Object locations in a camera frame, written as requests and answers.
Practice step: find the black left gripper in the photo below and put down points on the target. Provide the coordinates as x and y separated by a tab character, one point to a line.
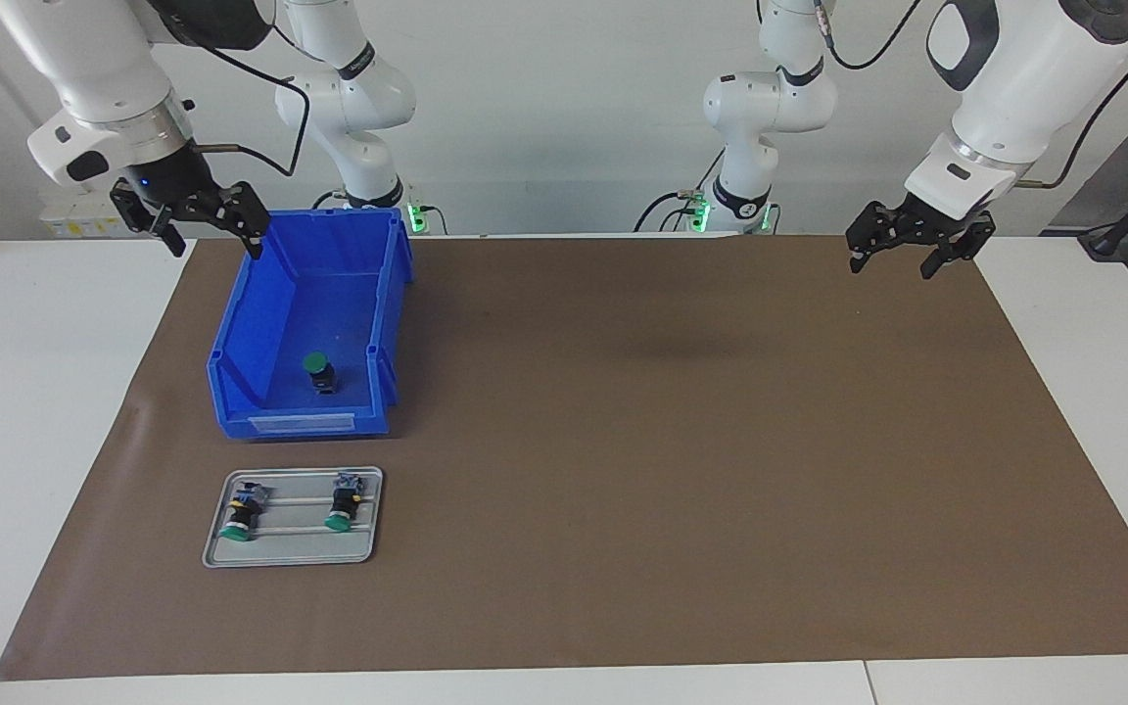
936	225

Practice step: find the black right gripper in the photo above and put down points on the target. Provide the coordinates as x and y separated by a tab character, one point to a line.
170	179

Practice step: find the green push button switch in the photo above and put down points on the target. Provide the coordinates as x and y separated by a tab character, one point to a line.
341	504
315	362
241	517

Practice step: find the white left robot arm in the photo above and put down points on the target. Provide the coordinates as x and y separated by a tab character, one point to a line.
1014	88

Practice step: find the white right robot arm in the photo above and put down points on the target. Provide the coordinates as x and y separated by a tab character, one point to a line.
94	59

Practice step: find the blue plastic storage bin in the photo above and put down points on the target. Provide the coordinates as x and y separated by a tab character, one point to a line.
270	333

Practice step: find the silver metal tray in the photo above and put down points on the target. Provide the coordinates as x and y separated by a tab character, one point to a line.
290	548

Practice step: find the brown table mat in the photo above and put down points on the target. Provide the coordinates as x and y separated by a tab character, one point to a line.
721	539

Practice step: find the white wall socket box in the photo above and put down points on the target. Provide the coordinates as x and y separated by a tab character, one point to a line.
65	227

